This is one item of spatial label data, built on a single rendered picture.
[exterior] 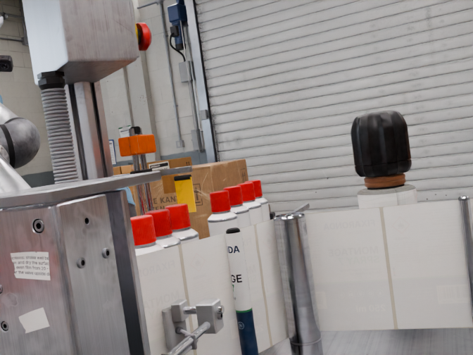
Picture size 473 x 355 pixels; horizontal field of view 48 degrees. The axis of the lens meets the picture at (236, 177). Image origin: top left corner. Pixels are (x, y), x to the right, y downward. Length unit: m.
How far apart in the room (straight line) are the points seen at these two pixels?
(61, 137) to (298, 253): 0.34
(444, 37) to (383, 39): 0.52
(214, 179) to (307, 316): 0.82
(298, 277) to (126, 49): 0.36
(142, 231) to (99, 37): 0.25
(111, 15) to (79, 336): 0.48
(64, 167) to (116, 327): 0.38
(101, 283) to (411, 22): 4.90
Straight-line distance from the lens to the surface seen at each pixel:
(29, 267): 0.35
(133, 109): 6.62
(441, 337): 0.76
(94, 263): 0.36
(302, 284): 0.63
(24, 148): 1.43
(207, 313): 0.52
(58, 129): 0.73
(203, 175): 1.41
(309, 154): 5.38
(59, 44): 0.72
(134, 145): 0.84
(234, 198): 0.97
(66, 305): 0.34
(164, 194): 1.46
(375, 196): 0.79
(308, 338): 0.65
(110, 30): 0.72
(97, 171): 0.84
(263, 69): 5.58
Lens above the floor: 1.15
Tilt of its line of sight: 3 degrees down
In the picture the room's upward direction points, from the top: 8 degrees counter-clockwise
